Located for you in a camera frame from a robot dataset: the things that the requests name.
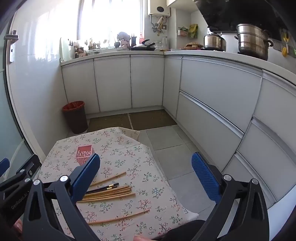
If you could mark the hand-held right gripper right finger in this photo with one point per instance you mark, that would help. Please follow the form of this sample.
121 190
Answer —
204 176

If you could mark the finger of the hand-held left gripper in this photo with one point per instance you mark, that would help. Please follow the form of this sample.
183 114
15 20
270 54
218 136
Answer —
30 165
4 165

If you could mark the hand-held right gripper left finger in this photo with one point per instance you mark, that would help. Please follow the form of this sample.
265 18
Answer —
85 176

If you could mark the pink perforated utensil holder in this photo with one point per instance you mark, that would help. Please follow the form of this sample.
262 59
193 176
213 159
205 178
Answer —
83 153

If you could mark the person's left hand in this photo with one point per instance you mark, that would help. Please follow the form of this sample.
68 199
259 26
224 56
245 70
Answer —
18 226

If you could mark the frosted glass door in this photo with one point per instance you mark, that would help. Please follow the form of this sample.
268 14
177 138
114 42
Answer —
10 111

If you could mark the floral tablecloth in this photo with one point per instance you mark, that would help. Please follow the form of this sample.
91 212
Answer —
138 162

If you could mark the person's dark clothing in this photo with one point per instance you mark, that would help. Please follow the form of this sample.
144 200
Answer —
185 230

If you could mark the brown floor mat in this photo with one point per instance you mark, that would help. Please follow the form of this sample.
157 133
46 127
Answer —
150 119
108 122

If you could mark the brown trash bin red liner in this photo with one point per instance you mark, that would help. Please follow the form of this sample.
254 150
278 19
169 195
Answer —
75 118

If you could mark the white cutting board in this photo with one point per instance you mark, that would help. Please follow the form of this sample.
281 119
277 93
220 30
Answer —
64 49

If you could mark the round woven tray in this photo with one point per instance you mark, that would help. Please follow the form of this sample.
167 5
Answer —
193 45

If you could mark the steel kettle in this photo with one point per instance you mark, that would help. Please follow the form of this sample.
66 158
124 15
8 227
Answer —
214 41

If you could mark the white electric jug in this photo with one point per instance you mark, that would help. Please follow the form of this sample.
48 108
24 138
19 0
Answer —
164 42

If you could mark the black frying pan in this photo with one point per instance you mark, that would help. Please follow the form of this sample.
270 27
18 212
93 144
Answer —
142 48

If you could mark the steel steamer pot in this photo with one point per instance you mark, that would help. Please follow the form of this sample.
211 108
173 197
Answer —
252 41

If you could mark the dark figurine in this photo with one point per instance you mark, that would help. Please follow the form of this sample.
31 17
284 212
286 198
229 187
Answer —
123 38

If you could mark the yellow snack bag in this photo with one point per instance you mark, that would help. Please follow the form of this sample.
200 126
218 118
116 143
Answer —
193 31

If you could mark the yellow scissors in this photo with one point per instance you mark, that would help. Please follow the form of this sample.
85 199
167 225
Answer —
285 44

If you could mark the water heater pipes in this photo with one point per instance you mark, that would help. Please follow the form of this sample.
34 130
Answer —
158 24

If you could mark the kitchen window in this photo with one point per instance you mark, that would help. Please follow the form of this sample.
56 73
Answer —
108 18

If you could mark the black range hood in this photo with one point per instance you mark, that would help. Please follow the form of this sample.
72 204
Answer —
231 11

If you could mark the white water heater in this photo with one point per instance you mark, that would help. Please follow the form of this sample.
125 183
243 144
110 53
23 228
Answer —
159 8

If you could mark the metal wall rack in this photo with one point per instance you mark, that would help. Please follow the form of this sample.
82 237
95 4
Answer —
182 32

